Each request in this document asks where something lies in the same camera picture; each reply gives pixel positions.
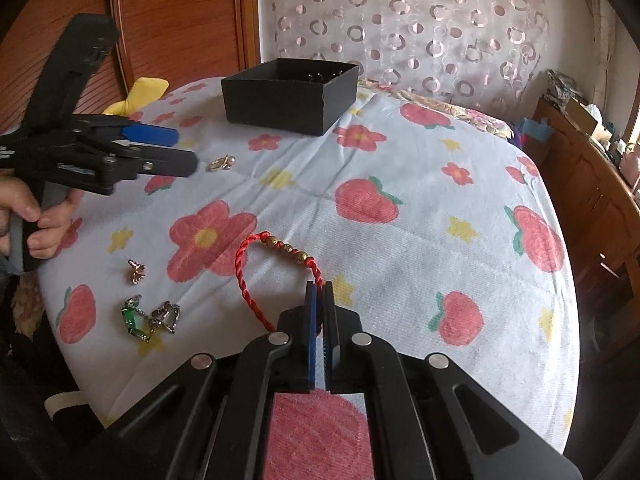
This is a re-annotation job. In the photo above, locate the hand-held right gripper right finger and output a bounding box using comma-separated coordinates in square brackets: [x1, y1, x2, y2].
[322, 281, 581, 480]

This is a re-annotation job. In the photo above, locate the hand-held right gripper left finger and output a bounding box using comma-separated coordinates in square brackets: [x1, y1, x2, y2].
[102, 281, 321, 480]

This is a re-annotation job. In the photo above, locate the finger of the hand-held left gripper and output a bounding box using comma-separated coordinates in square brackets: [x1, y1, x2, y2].
[57, 146, 198, 196]
[70, 114, 179, 147]

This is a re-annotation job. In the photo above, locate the red rope bracelet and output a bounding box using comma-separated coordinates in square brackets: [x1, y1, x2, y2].
[235, 231, 323, 333]

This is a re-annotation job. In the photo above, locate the black cardboard box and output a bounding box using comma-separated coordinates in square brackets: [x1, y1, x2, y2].
[221, 57, 360, 137]

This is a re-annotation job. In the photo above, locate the person's left hand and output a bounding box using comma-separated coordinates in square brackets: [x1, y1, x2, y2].
[0, 170, 86, 261]

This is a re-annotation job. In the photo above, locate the yellow plush toy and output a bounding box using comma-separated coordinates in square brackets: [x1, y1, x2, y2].
[102, 76, 172, 116]

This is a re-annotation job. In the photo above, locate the wooden wardrobe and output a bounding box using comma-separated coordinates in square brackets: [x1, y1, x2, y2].
[0, 0, 261, 133]

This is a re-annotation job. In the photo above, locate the silver heart pendant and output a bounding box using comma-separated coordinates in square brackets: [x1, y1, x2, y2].
[148, 301, 182, 336]

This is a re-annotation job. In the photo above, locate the floral bedsheet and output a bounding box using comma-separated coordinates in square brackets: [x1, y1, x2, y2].
[357, 77, 516, 143]

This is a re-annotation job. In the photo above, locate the blue paper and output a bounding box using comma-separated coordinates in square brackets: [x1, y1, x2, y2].
[515, 117, 553, 148]

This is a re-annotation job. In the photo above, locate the person's dark clothing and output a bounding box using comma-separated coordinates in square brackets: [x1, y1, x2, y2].
[0, 260, 108, 480]

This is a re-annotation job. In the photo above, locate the wooden cabinet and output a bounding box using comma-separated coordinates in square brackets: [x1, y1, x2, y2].
[520, 97, 640, 351]

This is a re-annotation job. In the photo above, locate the brown cardboard box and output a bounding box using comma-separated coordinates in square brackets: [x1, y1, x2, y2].
[565, 96, 608, 136]

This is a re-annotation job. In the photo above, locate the patterned cloth pile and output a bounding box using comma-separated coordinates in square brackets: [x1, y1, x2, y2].
[545, 69, 581, 106]

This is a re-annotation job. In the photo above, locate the rolled window curtain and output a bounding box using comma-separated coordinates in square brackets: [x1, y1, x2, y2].
[577, 0, 618, 73]

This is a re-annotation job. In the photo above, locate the green stone bracelet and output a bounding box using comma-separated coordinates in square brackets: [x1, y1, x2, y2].
[120, 296, 151, 343]

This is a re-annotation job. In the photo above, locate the circle pattern wall curtain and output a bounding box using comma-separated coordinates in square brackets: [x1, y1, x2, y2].
[257, 0, 551, 116]

